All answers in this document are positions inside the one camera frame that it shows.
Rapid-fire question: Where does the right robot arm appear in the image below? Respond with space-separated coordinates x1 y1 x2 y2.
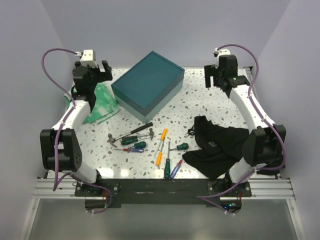
204 49 286 197

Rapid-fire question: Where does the large black-handled hammer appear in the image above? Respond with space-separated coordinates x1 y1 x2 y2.
107 122 153 147

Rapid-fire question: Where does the green white cloth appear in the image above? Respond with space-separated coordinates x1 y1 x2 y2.
63 83 121 125

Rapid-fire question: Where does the blue red screwdriver front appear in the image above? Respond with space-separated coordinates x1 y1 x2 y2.
169 159 183 179

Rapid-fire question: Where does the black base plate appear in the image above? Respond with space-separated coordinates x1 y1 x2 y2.
74 178 252 208

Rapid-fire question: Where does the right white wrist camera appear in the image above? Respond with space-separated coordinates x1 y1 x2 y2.
213 48 231 58

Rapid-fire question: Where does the teal drawer box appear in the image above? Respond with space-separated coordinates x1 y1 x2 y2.
111 51 185 124

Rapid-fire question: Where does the small claw hammer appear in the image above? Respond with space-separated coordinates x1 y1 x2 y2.
137 128 154 140

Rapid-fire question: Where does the green long screwdriver front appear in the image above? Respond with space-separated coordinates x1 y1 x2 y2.
164 141 171 180

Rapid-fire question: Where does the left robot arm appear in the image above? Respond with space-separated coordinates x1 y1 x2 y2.
39 60 113 196

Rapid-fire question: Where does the black cloth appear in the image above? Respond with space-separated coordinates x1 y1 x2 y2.
182 115 249 180

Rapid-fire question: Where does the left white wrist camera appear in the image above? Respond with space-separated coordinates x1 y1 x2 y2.
80 49 98 68

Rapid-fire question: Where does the purple cable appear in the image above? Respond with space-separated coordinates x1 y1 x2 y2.
41 47 83 192
196 44 286 208

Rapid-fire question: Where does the yellow screwdriver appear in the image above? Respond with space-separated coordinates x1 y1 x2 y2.
155 128 168 154
156 140 165 166

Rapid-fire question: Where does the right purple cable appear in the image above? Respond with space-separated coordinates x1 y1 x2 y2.
196 44 286 208

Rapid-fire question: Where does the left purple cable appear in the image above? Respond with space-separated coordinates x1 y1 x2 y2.
41 47 83 192

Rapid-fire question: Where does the green stubby screwdriver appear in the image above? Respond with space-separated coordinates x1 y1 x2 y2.
169 142 189 151
133 141 147 149

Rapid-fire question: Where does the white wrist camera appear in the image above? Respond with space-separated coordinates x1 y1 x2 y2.
80 49 98 68
213 48 231 58

